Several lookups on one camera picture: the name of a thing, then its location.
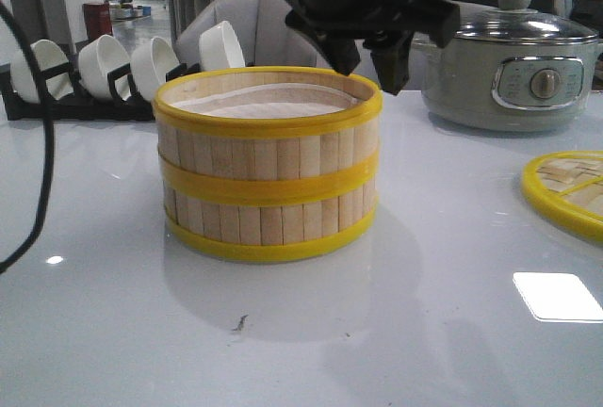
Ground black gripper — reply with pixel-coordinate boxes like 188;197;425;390
285;0;460;95

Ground red box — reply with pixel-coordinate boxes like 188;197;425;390
82;2;113;41

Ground white liner cloth upper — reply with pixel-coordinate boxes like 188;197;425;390
173;83;359;119

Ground white ceramic bowl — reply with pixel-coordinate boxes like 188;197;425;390
10;40;73;104
78;35;130;101
130;36;181;102
199;21;245;71

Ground woven bamboo steamer lid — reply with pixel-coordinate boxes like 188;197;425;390
521;151;602;244

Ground grey upholstered chair left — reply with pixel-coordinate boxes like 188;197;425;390
174;0;328;68

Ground grey-green electric cooking pot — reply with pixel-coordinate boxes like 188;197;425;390
413;38;602;132

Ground bamboo steamer basket yellow rims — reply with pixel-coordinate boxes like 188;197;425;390
164;179;378;263

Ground black cable left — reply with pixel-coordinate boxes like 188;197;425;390
0;0;56;274

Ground black dish rack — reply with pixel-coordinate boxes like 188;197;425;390
0;61;204;122

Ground glass pot lid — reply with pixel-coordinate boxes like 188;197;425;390
454;0;598;45

